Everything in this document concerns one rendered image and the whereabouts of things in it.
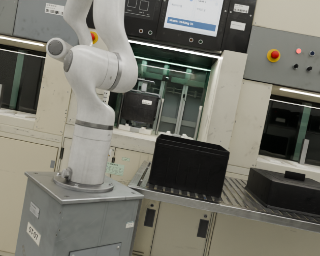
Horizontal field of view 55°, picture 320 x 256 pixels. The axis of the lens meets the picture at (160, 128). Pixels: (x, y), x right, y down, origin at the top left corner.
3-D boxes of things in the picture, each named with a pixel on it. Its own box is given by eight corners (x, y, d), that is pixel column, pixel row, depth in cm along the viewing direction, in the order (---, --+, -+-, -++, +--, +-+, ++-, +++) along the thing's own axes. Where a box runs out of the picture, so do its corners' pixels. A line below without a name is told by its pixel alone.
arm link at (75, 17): (114, 4, 123) (87, 70, 136) (78, -16, 123) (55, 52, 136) (105, 4, 115) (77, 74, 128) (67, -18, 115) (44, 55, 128)
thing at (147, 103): (116, 123, 199) (125, 74, 198) (121, 123, 220) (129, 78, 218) (153, 130, 199) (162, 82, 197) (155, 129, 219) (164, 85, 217)
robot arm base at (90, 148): (70, 193, 86) (81, 128, 85) (43, 174, 100) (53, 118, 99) (125, 191, 99) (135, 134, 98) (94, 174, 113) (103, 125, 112)
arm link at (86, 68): (120, 131, 97) (133, 55, 96) (62, 124, 86) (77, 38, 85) (102, 125, 107) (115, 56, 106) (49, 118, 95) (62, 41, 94)
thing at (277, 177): (265, 208, 112) (273, 172, 111) (243, 187, 141) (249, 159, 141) (345, 223, 112) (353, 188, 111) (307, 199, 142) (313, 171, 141)
